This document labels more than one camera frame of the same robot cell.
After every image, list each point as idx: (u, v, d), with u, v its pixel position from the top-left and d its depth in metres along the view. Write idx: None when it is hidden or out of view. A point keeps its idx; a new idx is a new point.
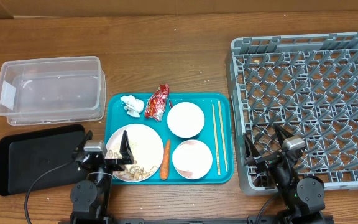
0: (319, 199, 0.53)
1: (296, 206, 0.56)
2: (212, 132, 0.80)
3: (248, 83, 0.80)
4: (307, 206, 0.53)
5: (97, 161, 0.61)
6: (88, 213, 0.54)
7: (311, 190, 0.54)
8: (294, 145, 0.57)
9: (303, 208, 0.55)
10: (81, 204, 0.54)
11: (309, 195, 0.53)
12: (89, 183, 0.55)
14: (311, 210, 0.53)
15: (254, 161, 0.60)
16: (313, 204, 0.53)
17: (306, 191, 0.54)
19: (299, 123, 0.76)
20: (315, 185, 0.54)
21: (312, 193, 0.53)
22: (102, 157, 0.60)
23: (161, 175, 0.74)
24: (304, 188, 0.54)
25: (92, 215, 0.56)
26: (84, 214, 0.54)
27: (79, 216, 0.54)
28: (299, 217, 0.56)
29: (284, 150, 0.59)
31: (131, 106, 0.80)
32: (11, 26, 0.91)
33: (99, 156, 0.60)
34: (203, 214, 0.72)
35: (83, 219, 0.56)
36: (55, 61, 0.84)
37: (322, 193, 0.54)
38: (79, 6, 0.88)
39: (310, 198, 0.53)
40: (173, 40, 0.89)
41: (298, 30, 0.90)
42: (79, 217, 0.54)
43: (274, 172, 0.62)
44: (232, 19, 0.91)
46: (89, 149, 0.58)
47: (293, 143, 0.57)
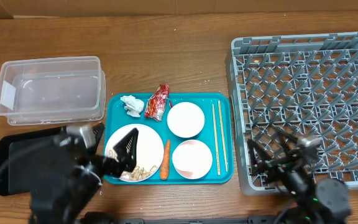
0: (343, 203, 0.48)
1: (317, 214, 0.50)
2: (212, 132, 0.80)
3: (248, 83, 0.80)
4: (330, 211, 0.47)
5: (81, 148, 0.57)
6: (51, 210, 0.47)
7: (335, 193, 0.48)
8: (308, 142, 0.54)
9: (325, 214, 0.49)
10: (41, 197, 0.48)
11: (332, 197, 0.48)
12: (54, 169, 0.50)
14: (335, 215, 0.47)
15: (269, 165, 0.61)
16: (338, 208, 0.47)
17: (330, 194, 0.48)
19: (299, 123, 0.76)
20: (338, 188, 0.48)
21: (336, 196, 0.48)
22: (80, 142, 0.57)
23: (161, 175, 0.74)
24: (325, 190, 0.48)
25: (58, 213, 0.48)
26: (46, 211, 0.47)
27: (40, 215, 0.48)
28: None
29: (301, 149, 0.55)
31: (131, 106, 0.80)
32: (11, 26, 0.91)
33: (78, 140, 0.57)
34: (203, 214, 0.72)
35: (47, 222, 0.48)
36: (55, 61, 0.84)
37: (346, 196, 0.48)
38: (79, 6, 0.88)
39: (333, 200, 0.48)
40: (173, 40, 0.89)
41: (298, 30, 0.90)
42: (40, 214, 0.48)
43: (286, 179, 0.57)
44: (232, 19, 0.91)
46: (69, 130, 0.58)
47: (309, 140, 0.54)
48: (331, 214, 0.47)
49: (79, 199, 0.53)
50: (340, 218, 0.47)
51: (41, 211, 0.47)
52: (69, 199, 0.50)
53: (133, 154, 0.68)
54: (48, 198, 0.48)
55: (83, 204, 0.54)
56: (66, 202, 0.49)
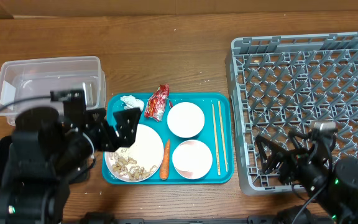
0: None
1: (342, 203, 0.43)
2: (212, 132, 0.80)
3: (248, 83, 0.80)
4: (357, 190, 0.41)
5: (79, 104, 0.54)
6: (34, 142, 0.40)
7: None
8: (324, 127, 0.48)
9: (352, 199, 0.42)
10: (27, 125, 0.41)
11: (355, 175, 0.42)
12: (50, 108, 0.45)
14: None
15: (282, 155, 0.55)
16: None
17: (353, 173, 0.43)
19: (299, 123, 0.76)
20: None
21: None
22: (78, 99, 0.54)
23: (161, 175, 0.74)
24: (345, 168, 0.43)
25: (42, 150, 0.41)
26: (26, 140, 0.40)
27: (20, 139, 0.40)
28: (352, 219, 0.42)
29: (316, 134, 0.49)
31: (131, 106, 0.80)
32: (11, 26, 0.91)
33: (78, 95, 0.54)
34: (203, 214, 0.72)
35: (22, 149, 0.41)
36: (55, 61, 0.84)
37: None
38: (79, 5, 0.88)
39: None
40: (173, 40, 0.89)
41: (298, 30, 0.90)
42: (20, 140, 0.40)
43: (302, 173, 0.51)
44: (232, 19, 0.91)
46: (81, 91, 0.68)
47: (324, 124, 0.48)
48: None
49: (60, 159, 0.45)
50: None
51: (25, 146, 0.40)
52: (51, 145, 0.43)
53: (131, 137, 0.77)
54: (35, 129, 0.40)
55: (65, 157, 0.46)
56: (48, 145, 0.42)
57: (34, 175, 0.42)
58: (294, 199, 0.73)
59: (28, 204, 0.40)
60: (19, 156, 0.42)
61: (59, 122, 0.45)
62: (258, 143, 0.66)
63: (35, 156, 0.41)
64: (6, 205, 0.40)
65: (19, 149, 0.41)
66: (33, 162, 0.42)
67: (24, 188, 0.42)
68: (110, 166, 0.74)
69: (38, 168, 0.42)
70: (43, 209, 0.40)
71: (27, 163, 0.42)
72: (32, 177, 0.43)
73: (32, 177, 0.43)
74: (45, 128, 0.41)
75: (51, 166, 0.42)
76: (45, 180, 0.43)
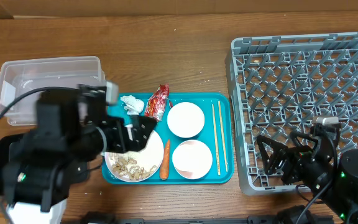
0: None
1: (350, 198, 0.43)
2: (212, 132, 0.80)
3: (248, 83, 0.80)
4: None
5: (104, 101, 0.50)
6: (54, 112, 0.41)
7: None
8: (326, 122, 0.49)
9: None
10: (49, 98, 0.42)
11: None
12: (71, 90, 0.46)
14: None
15: (284, 154, 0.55)
16: None
17: None
19: (299, 123, 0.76)
20: None
21: None
22: (104, 96, 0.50)
23: (161, 175, 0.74)
24: (351, 162, 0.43)
25: (58, 122, 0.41)
26: (47, 110, 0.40)
27: (41, 109, 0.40)
28: None
29: (319, 129, 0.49)
31: (131, 106, 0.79)
32: (11, 26, 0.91)
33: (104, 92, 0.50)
34: (203, 214, 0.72)
35: (40, 118, 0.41)
36: (55, 61, 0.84)
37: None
38: (79, 5, 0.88)
39: None
40: (173, 40, 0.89)
41: (298, 30, 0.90)
42: (40, 110, 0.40)
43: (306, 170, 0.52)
44: (232, 19, 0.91)
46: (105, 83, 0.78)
47: (325, 119, 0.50)
48: None
49: (74, 144, 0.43)
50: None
51: (45, 116, 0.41)
52: (69, 124, 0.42)
53: None
54: (56, 102, 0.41)
55: (78, 144, 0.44)
56: (65, 122, 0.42)
57: (46, 150, 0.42)
58: (294, 199, 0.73)
59: (37, 176, 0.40)
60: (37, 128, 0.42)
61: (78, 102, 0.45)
62: (258, 139, 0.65)
63: (53, 129, 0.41)
64: (17, 172, 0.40)
65: (40, 119, 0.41)
66: (49, 135, 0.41)
67: (35, 159, 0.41)
68: (110, 166, 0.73)
69: (52, 142, 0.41)
70: (51, 182, 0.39)
71: (44, 136, 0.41)
72: (45, 152, 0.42)
73: (45, 152, 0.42)
74: (64, 104, 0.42)
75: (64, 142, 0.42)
76: (58, 154, 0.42)
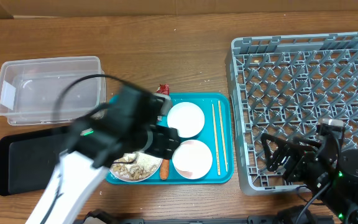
0: None
1: (348, 198, 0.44)
2: (212, 132, 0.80)
3: (248, 83, 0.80)
4: None
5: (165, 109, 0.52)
6: (134, 96, 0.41)
7: None
8: (334, 123, 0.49)
9: (357, 191, 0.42)
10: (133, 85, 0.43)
11: None
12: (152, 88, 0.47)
14: None
15: (291, 150, 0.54)
16: None
17: (356, 164, 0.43)
19: (299, 123, 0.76)
20: None
21: None
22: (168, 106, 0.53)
23: (161, 175, 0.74)
24: (348, 160, 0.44)
25: (135, 106, 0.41)
26: (130, 93, 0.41)
27: (125, 90, 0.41)
28: None
29: (324, 130, 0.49)
31: None
32: (11, 26, 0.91)
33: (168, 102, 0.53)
34: (203, 214, 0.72)
35: (122, 96, 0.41)
36: (55, 61, 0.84)
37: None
38: (79, 5, 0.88)
39: None
40: (173, 40, 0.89)
41: (298, 30, 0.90)
42: (125, 91, 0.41)
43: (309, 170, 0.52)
44: (232, 19, 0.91)
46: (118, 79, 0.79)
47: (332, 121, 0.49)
48: None
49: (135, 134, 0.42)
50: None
51: (122, 96, 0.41)
52: (137, 114, 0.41)
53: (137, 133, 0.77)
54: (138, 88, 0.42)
55: (138, 134, 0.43)
56: (137, 110, 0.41)
57: (112, 124, 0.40)
58: (294, 199, 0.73)
59: (99, 139, 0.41)
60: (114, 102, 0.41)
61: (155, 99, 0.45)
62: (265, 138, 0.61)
63: (124, 109, 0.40)
64: (87, 125, 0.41)
65: (119, 96, 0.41)
66: (120, 112, 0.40)
67: (102, 122, 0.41)
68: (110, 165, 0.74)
69: (120, 118, 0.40)
70: (109, 149, 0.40)
71: (115, 111, 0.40)
72: (110, 126, 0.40)
73: (110, 127, 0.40)
74: (142, 94, 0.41)
75: (129, 124, 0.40)
76: (120, 132, 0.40)
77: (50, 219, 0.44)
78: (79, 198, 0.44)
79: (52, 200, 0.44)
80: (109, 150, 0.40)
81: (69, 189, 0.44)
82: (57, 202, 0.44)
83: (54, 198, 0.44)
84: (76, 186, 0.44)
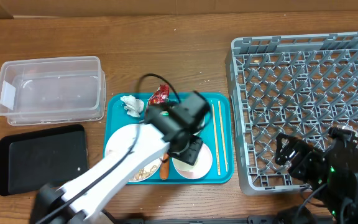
0: None
1: (341, 194, 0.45)
2: (212, 132, 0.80)
3: (248, 83, 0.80)
4: (352, 173, 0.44)
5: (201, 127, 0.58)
6: (201, 102, 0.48)
7: (353, 157, 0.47)
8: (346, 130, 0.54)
9: (349, 184, 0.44)
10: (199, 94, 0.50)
11: (349, 160, 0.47)
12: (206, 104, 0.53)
14: None
15: (300, 146, 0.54)
16: None
17: (347, 159, 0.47)
19: (299, 123, 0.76)
20: (354, 153, 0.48)
21: (356, 159, 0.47)
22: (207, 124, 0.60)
23: (161, 175, 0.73)
24: (339, 157, 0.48)
25: (199, 110, 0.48)
26: (199, 98, 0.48)
27: (196, 94, 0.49)
28: (353, 207, 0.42)
29: (337, 132, 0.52)
31: (131, 106, 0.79)
32: (11, 26, 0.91)
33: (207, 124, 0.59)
34: (203, 214, 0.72)
35: (190, 99, 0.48)
36: (56, 61, 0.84)
37: None
38: (79, 5, 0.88)
39: (351, 163, 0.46)
40: (173, 40, 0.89)
41: (298, 30, 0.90)
42: (196, 94, 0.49)
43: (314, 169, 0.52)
44: (232, 19, 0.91)
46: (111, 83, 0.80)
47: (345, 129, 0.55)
48: (355, 176, 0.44)
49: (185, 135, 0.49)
50: None
51: (191, 100, 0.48)
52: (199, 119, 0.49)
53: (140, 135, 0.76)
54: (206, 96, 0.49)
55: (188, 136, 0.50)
56: (201, 114, 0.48)
57: (178, 118, 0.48)
58: (294, 200, 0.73)
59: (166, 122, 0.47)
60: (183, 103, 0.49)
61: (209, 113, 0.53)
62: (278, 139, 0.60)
63: (191, 109, 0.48)
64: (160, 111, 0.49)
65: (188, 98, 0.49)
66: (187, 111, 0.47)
67: (171, 115, 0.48)
68: None
69: (184, 115, 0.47)
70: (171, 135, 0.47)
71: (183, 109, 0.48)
72: (176, 119, 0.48)
73: (175, 119, 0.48)
74: (207, 102, 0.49)
75: (191, 122, 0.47)
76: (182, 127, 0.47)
77: (113, 174, 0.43)
78: (144, 162, 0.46)
79: (120, 157, 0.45)
80: (173, 134, 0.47)
81: (140, 151, 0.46)
82: (125, 160, 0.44)
83: (122, 155, 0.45)
84: (145, 152, 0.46)
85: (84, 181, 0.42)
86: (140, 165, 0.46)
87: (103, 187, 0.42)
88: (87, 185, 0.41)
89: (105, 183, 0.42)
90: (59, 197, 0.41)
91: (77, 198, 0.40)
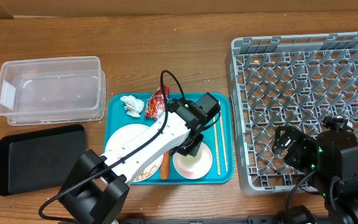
0: (350, 142, 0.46)
1: (329, 173, 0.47)
2: (212, 132, 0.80)
3: (248, 83, 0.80)
4: (338, 150, 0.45)
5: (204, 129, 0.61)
6: (213, 102, 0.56)
7: (339, 136, 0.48)
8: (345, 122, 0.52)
9: (335, 161, 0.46)
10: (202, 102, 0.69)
11: (335, 139, 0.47)
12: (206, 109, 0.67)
14: (345, 155, 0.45)
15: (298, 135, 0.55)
16: (344, 147, 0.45)
17: (332, 138, 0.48)
19: (299, 123, 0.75)
20: (340, 133, 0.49)
21: (341, 138, 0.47)
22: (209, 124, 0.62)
23: (161, 175, 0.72)
24: (326, 137, 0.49)
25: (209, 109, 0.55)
26: (211, 100, 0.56)
27: (207, 97, 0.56)
28: (342, 185, 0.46)
29: (331, 121, 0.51)
31: (131, 106, 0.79)
32: (11, 26, 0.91)
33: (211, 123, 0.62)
34: (203, 214, 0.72)
35: (204, 99, 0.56)
36: (56, 61, 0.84)
37: (351, 136, 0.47)
38: (79, 5, 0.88)
39: (337, 141, 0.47)
40: (173, 40, 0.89)
41: (298, 30, 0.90)
42: (209, 96, 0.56)
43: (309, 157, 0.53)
44: (232, 19, 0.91)
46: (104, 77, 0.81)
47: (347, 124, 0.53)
48: (340, 154, 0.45)
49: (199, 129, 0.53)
50: (352, 160, 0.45)
51: (206, 101, 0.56)
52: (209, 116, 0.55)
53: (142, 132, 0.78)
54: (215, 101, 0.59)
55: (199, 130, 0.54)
56: (211, 113, 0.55)
57: (197, 112, 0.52)
58: (294, 200, 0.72)
59: (188, 113, 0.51)
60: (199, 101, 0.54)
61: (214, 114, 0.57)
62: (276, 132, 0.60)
63: (204, 107, 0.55)
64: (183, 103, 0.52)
65: (203, 98, 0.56)
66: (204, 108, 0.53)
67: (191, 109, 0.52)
68: None
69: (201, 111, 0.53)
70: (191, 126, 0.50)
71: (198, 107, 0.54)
72: (195, 112, 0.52)
73: (195, 112, 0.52)
74: (218, 103, 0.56)
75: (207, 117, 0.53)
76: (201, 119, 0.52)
77: (147, 148, 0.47)
78: (169, 144, 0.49)
79: (151, 134, 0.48)
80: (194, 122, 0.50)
81: (169, 132, 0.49)
82: (156, 138, 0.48)
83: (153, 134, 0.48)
84: (174, 134, 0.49)
85: (122, 152, 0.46)
86: (168, 145, 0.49)
87: (138, 157, 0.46)
88: (126, 154, 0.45)
89: (140, 155, 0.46)
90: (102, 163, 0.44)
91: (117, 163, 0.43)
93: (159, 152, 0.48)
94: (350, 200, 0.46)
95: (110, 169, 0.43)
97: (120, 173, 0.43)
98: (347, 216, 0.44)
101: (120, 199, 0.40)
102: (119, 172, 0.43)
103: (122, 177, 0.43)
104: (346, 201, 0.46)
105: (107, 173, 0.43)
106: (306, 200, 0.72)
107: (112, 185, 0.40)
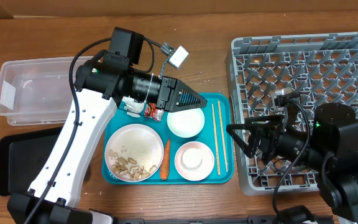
0: (350, 118, 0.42)
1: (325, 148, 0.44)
2: (212, 133, 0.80)
3: (248, 83, 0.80)
4: (335, 127, 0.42)
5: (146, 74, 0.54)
6: (128, 40, 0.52)
7: (338, 111, 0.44)
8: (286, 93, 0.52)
9: (332, 138, 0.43)
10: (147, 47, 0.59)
11: (335, 115, 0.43)
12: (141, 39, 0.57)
14: (344, 132, 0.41)
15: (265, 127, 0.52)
16: (342, 124, 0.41)
17: (331, 114, 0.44)
19: (299, 123, 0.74)
20: (339, 108, 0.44)
21: (340, 114, 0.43)
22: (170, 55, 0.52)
23: (161, 175, 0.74)
24: (325, 111, 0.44)
25: (128, 51, 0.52)
26: (125, 40, 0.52)
27: (117, 37, 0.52)
28: (335, 161, 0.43)
29: (282, 100, 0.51)
31: (131, 106, 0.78)
32: (11, 26, 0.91)
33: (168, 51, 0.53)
34: (203, 214, 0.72)
35: (113, 45, 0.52)
36: (55, 61, 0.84)
37: (351, 112, 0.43)
38: (79, 5, 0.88)
39: (336, 118, 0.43)
40: (173, 40, 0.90)
41: (298, 30, 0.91)
42: (117, 36, 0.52)
43: (283, 145, 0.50)
44: (232, 19, 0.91)
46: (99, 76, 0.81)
47: (284, 91, 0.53)
48: (338, 130, 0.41)
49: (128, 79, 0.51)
50: (348, 137, 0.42)
51: (120, 38, 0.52)
52: (131, 51, 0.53)
53: (139, 134, 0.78)
54: (132, 32, 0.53)
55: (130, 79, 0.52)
56: (131, 48, 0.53)
57: (110, 67, 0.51)
58: (294, 199, 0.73)
59: (103, 78, 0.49)
60: (110, 50, 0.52)
61: (137, 46, 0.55)
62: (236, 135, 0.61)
63: (122, 51, 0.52)
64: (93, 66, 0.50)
65: (114, 42, 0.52)
66: (117, 56, 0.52)
67: (102, 66, 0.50)
68: (110, 166, 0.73)
69: (120, 60, 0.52)
70: (115, 82, 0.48)
71: (113, 55, 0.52)
72: (109, 68, 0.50)
73: (109, 68, 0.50)
74: (132, 34, 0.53)
75: (126, 58, 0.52)
76: (117, 70, 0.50)
77: (73, 149, 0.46)
78: (97, 127, 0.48)
79: (70, 131, 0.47)
80: (114, 86, 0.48)
81: (89, 116, 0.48)
82: (76, 133, 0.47)
83: (72, 129, 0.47)
84: (94, 116, 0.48)
85: (48, 174, 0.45)
86: (97, 129, 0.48)
87: (68, 169, 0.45)
88: (51, 176, 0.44)
89: (68, 163, 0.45)
90: (34, 196, 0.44)
91: (47, 190, 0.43)
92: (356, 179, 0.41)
93: (90, 140, 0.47)
94: (337, 173, 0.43)
95: (43, 198, 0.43)
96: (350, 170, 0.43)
97: (56, 198, 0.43)
98: (335, 191, 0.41)
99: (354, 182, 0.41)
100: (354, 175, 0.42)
101: (71, 220, 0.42)
102: (54, 198, 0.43)
103: (60, 201, 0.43)
104: (338, 175, 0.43)
105: (46, 200, 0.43)
106: (306, 200, 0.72)
107: (55, 214, 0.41)
